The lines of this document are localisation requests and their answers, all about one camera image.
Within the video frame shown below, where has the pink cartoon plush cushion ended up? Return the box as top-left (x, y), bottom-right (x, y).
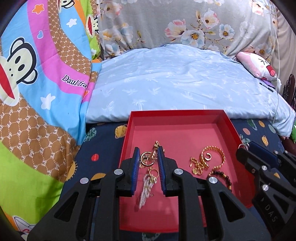
top-left (236, 52), bottom-right (278, 82)

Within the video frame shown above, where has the gold hoop earring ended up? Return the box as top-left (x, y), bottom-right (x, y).
top-left (139, 151), bottom-right (157, 168)

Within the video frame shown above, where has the pearl cluster earring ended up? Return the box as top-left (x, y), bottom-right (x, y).
top-left (138, 167), bottom-right (159, 209)

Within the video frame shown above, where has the gold twisted bangle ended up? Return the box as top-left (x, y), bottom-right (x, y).
top-left (200, 145), bottom-right (226, 171)

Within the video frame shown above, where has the light blue pillow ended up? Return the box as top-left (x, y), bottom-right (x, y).
top-left (86, 44), bottom-right (295, 137)

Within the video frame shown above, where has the dark beaded bracelet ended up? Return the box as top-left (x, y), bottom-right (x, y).
top-left (207, 170), bottom-right (233, 192)

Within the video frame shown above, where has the grey floral blanket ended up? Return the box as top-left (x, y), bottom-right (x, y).
top-left (97, 1), bottom-right (278, 60)

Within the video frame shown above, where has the gold chain necklace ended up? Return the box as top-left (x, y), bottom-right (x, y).
top-left (190, 157), bottom-right (210, 175)

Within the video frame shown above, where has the gold ornate earring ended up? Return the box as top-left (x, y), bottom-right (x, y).
top-left (153, 141), bottom-right (160, 153)

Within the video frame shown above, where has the navy planet print sheet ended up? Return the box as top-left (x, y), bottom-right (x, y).
top-left (60, 117), bottom-right (285, 241)

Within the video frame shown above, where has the red jewelry tray box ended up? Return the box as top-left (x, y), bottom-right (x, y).
top-left (119, 110), bottom-right (255, 233)

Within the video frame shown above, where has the colourful monkey cartoon quilt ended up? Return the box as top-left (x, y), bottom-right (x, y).
top-left (1, 1), bottom-right (101, 240)

